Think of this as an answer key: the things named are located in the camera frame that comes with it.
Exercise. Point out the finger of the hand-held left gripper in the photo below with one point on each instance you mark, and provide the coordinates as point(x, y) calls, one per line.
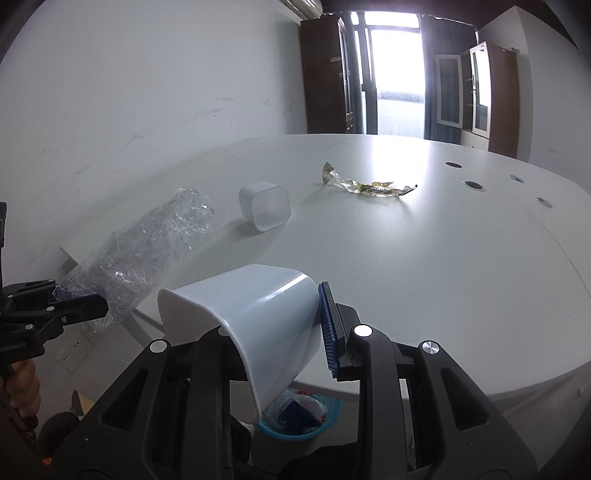
point(32, 297)
point(83, 309)

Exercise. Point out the blue snack bag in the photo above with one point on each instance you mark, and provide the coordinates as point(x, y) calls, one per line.
point(295, 413)

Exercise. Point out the blue trash bin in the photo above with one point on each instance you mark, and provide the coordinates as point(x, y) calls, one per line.
point(286, 436)

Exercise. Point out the person's left hand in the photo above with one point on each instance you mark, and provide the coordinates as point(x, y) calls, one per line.
point(25, 390)

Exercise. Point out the brown and white cabinet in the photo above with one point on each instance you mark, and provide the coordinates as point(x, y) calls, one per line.
point(494, 97)

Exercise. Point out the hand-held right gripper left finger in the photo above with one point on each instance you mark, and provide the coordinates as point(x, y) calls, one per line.
point(212, 360)

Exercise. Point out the dark brown cabinet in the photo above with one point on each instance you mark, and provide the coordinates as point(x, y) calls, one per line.
point(328, 74)

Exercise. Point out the wall air conditioner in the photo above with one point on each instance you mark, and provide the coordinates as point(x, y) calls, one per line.
point(307, 4)

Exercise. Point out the clear plastic bag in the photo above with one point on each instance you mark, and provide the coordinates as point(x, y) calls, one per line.
point(138, 258)

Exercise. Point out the white plastic cup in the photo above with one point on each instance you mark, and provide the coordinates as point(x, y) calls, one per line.
point(258, 314)
point(268, 203)

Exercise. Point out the dark curtain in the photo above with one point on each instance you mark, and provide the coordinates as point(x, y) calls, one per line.
point(434, 131)

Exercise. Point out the bright glass door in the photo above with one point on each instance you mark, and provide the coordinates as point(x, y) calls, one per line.
point(392, 69)

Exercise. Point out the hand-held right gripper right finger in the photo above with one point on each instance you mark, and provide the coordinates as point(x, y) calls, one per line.
point(328, 332)

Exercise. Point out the white wall socket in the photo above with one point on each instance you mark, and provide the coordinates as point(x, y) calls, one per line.
point(76, 353)

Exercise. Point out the foil wrapper strip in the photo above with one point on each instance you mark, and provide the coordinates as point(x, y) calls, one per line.
point(369, 187)

